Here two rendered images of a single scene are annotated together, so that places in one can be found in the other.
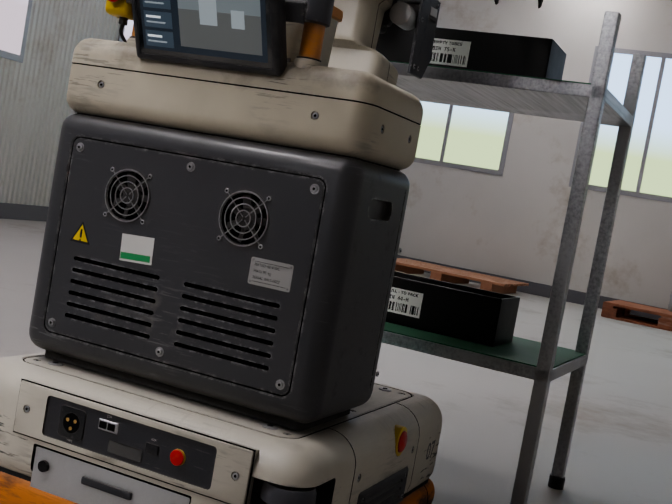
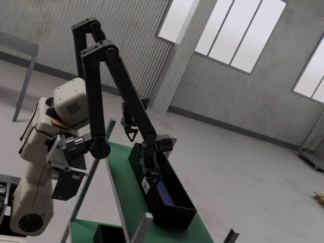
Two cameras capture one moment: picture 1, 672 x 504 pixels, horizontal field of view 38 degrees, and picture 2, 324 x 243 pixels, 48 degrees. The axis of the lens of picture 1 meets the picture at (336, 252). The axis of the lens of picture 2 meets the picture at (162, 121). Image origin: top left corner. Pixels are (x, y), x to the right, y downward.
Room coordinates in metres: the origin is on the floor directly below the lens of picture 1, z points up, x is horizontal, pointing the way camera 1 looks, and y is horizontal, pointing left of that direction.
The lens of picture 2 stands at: (1.03, -1.19, 1.85)
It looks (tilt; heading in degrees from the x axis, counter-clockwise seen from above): 18 degrees down; 40
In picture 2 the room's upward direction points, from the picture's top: 25 degrees clockwise
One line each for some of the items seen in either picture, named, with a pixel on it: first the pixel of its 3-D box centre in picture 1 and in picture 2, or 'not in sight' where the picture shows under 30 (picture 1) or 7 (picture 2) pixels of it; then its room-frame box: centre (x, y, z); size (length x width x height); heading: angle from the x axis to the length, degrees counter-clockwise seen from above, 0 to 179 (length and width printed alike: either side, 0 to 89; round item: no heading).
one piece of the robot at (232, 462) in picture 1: (128, 439); not in sight; (1.38, 0.25, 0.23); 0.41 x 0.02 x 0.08; 67
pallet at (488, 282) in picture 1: (450, 276); not in sight; (9.01, -1.10, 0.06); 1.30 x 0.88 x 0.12; 67
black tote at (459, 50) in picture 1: (440, 57); (158, 181); (2.40, -0.17, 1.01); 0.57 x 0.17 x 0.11; 67
